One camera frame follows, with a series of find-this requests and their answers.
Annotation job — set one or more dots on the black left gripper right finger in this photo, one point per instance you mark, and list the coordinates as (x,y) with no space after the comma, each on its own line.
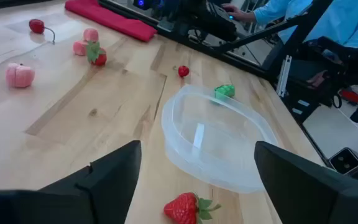
(315,193)

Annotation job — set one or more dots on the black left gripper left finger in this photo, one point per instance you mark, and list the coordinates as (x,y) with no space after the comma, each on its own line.
(73,199)

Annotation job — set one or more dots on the red toy strawberry with stem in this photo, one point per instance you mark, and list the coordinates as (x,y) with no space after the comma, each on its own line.
(180,210)

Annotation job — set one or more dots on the bumpy green toy vegetable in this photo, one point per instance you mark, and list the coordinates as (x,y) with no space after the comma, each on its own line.
(224,91)

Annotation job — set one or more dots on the red toy strawberry broad leaves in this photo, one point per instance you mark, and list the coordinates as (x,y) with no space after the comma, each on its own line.
(99,58)

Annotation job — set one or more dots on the clear plastic tupperware container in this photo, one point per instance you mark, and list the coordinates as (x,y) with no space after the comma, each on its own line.
(216,161)

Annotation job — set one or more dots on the pink toy peach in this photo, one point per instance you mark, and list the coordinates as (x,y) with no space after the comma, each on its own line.
(19,75)

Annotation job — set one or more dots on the pink toy fruit piece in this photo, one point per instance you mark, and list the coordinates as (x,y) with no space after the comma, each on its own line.
(79,48)
(90,35)

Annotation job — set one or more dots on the small red toy cherry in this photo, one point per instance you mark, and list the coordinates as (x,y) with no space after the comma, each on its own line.
(183,71)

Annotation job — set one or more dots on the person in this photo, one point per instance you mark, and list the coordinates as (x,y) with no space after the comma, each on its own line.
(346,21)

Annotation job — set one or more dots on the red toy cherry long stem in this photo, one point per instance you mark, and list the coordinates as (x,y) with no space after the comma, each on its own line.
(36,26)

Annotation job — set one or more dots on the red folded cloth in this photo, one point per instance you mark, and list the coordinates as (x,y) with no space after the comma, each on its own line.
(113,20)

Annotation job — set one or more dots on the black device with blue lights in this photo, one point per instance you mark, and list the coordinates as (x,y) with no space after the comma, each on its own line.
(140,3)

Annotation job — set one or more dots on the black table-level camera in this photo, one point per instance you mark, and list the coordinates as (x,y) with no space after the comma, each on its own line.
(344,160)

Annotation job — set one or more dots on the white plastic bracket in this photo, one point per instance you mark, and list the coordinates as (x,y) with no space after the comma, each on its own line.
(284,74)

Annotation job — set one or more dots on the black metal table frame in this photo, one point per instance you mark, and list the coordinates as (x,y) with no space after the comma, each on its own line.
(306,28)

